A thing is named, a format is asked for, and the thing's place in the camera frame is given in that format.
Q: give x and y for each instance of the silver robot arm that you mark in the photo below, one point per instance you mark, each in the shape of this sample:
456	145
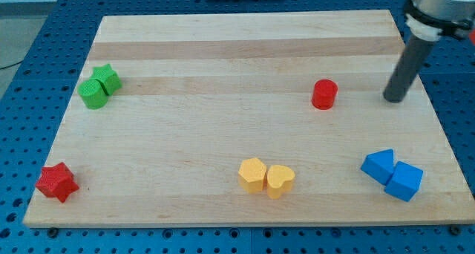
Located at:
430	20

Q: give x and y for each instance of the blue cube block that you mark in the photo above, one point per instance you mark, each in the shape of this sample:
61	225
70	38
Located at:
405	181

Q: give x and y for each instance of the wooden board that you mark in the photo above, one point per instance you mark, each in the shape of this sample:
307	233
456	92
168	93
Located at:
203	92

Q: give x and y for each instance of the red star block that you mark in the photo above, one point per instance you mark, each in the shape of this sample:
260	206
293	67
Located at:
57	182

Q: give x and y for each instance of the yellow heart block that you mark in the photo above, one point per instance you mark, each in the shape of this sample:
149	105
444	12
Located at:
280	179

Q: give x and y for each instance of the blue triangle block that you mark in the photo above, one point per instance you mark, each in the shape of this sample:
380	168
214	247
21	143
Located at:
379	165

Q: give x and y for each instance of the red cylinder block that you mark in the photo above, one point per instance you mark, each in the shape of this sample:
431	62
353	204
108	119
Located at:
324	94

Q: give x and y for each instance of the green cylinder block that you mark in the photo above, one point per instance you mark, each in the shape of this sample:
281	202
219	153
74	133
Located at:
92	94

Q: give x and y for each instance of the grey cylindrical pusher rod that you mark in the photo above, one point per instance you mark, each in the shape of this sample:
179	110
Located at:
409	64

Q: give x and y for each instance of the green star block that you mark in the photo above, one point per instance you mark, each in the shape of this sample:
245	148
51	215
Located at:
108	78

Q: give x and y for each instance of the yellow hexagon block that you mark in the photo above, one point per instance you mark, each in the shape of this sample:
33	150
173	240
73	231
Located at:
252	175

